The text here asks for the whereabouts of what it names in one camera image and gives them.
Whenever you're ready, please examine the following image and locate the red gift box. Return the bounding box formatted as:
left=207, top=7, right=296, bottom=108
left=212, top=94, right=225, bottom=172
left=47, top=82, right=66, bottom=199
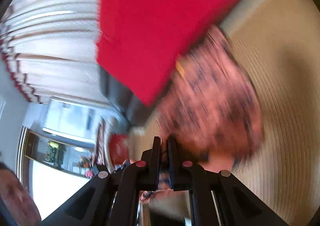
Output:
left=108, top=134, right=129, bottom=165

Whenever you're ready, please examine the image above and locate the woven bamboo bed mat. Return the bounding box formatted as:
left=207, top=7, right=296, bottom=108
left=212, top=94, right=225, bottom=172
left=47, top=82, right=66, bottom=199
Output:
left=130, top=0, right=320, bottom=226

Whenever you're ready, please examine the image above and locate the white textured curtain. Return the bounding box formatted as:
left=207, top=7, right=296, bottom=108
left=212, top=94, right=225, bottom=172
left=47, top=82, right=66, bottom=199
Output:
left=1, top=0, right=107, bottom=105

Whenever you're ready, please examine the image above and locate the red knitted cloth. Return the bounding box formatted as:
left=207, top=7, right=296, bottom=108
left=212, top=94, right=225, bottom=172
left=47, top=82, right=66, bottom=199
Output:
left=97, top=0, right=240, bottom=106

